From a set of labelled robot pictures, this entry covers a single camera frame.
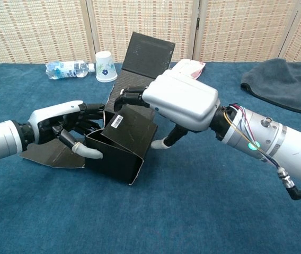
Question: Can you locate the dark grey folded cloth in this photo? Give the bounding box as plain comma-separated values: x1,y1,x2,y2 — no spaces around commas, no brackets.
240,58,301,114

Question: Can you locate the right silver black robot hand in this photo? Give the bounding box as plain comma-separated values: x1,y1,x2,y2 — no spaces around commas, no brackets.
113,69,220,150

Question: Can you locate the clear plastic water bottle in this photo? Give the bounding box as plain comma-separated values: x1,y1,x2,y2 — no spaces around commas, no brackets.
45,60,96,80

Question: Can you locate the white pink wipes pack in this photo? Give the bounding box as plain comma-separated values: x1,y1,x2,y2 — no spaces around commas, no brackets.
170,58,207,80

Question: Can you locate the blue carpet table cover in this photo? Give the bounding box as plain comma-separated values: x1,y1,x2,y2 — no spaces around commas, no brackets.
0,62,301,254

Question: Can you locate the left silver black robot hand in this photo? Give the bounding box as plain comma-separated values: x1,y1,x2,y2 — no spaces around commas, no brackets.
27,99,106,159

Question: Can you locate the black paper box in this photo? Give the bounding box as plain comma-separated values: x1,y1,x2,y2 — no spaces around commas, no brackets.
20,31,176,186

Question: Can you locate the white paper cup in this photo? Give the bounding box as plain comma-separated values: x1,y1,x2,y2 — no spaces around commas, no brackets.
94,51,118,83

